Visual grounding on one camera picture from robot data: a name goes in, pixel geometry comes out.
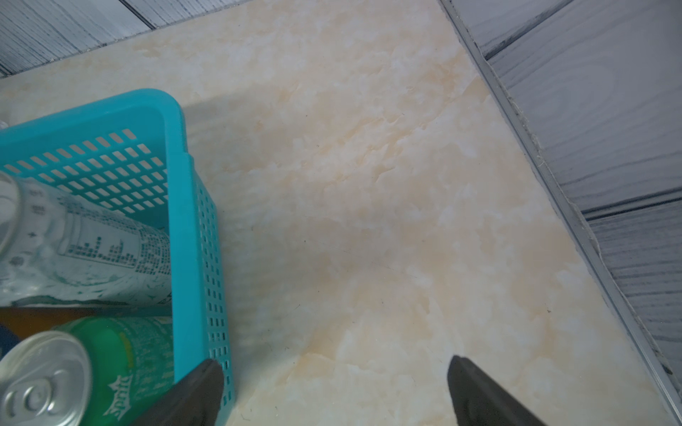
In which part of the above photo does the teal plastic basket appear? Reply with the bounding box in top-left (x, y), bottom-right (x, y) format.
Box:
top-left (1, 89), bottom-right (236, 425)

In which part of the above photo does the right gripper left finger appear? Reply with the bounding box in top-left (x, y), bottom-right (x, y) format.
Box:
top-left (131, 359), bottom-right (224, 426)

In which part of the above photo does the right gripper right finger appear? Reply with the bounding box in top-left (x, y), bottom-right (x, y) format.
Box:
top-left (447, 356), bottom-right (545, 426)

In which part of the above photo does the green Sprite can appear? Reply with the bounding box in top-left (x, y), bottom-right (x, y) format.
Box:
top-left (1, 316), bottom-right (174, 425)

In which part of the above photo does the right aluminium frame post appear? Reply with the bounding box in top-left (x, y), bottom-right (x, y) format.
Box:
top-left (440, 1), bottom-right (681, 425)

